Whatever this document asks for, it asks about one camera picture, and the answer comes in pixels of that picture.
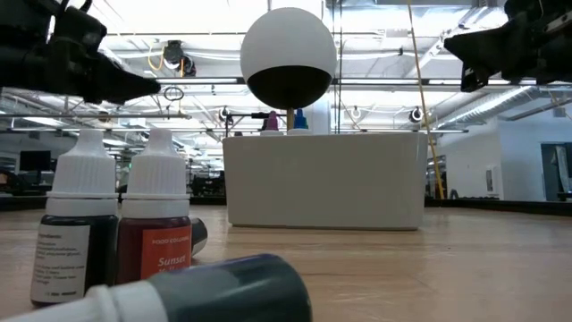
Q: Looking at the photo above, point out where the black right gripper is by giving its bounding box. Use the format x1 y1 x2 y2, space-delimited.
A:
442 0 572 94

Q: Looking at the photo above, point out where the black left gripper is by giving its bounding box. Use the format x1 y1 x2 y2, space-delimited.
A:
0 0 162 106

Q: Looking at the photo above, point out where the large purple food coloring bottle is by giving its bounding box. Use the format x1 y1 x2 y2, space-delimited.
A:
260 110 285 136

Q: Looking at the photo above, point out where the small black food coloring bottle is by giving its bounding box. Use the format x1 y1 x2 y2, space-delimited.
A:
29 128 120 308

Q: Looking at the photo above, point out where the large blue food coloring bottle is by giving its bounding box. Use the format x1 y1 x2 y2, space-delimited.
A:
287 108 314 136

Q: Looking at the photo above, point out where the grey plastic tray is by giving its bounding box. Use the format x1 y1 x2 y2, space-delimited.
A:
222 131 429 232

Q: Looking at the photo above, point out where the small dark blue coloring bottle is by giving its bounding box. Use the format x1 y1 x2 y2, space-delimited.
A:
0 253 314 322

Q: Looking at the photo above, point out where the small sunset yellow coloring bottle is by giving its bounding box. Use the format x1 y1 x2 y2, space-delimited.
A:
115 128 193 285

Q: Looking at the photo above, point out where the white globe table lamp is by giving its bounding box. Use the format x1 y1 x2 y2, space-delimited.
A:
240 6 339 135

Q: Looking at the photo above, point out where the hanging black cable loop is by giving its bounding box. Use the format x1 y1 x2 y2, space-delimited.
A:
163 85 185 102

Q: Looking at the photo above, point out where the yellow hanging cable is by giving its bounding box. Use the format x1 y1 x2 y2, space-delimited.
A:
406 0 446 200

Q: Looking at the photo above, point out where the black wall screen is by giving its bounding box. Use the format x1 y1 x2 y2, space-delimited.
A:
18 150 53 174

